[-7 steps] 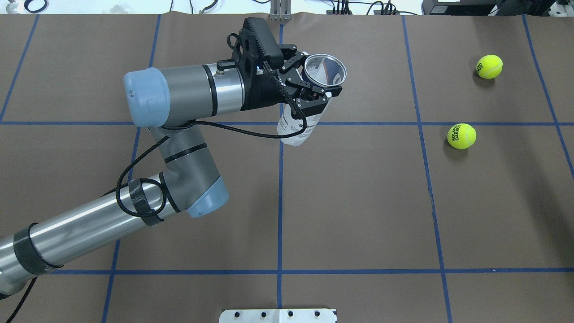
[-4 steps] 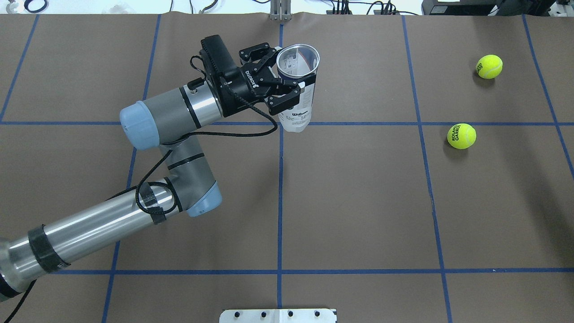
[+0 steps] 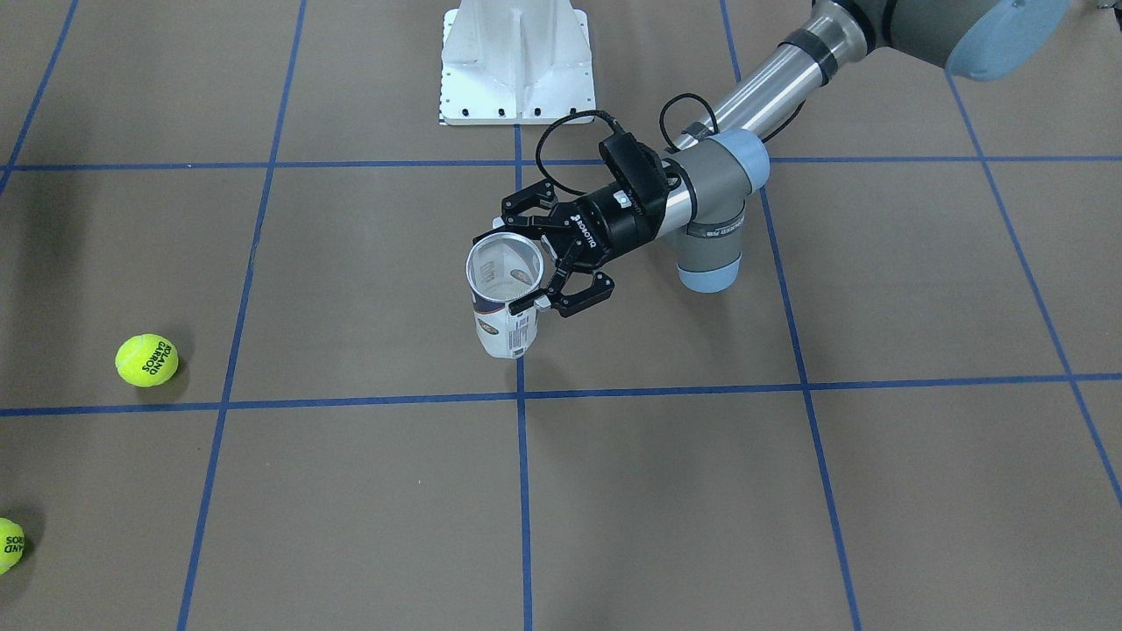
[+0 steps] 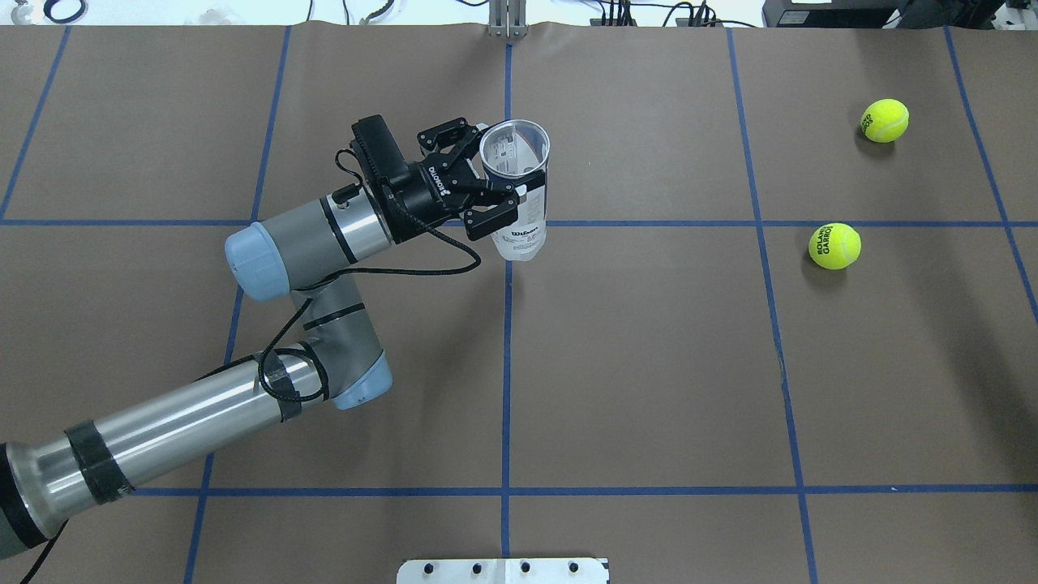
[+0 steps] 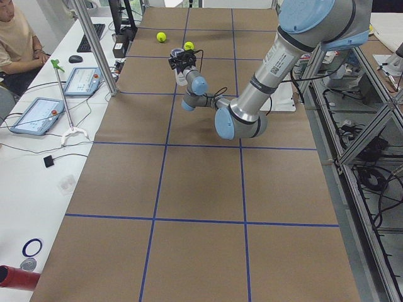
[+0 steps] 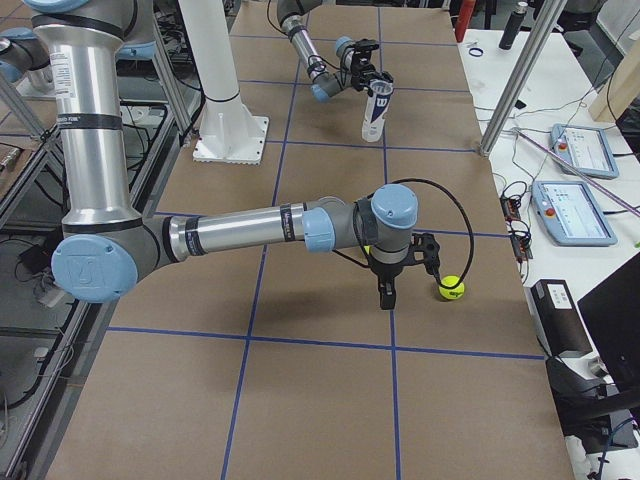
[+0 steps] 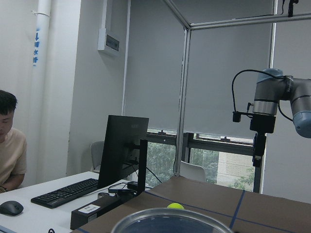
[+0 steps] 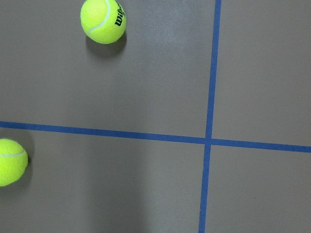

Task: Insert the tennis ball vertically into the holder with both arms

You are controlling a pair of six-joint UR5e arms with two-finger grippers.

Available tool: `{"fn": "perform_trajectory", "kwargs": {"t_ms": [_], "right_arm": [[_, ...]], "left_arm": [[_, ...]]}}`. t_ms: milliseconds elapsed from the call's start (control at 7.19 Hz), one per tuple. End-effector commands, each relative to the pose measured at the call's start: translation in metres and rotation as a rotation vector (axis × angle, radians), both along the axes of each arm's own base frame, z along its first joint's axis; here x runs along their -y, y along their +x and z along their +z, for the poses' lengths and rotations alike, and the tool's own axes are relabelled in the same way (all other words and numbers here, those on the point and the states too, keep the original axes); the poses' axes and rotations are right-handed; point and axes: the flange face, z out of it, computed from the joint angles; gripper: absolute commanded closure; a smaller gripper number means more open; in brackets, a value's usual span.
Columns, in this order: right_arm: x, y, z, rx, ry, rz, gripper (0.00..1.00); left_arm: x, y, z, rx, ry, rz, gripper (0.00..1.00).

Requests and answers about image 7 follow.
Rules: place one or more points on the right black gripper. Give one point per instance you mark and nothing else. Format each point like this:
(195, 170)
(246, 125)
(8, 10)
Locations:
(261, 124)

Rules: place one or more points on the yellow tennis ball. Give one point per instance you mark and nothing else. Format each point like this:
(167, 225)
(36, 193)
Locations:
(176, 205)

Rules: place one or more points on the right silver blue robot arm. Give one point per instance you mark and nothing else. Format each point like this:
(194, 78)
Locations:
(272, 87)

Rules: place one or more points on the white chair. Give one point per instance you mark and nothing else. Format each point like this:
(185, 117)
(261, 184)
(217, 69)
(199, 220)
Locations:
(191, 171)

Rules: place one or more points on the black computer monitor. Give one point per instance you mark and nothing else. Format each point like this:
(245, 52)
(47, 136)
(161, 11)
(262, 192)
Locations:
(125, 151)

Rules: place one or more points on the black box with white label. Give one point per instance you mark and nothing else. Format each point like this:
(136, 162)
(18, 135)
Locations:
(91, 211)

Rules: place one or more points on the black keyboard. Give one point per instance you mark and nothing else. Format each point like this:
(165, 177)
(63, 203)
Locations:
(66, 194)

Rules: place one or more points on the person in beige shirt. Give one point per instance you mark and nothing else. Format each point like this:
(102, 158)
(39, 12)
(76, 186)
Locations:
(13, 146)

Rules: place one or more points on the black computer mouse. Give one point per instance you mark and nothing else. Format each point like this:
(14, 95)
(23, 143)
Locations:
(11, 208)

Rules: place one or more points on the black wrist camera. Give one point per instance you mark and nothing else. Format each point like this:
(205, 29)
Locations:
(237, 115)

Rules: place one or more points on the aluminium frame post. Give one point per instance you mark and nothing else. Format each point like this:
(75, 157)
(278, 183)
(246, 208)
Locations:
(188, 28)

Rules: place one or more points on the white electrical wall box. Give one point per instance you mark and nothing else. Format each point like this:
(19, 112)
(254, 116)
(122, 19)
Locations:
(108, 42)

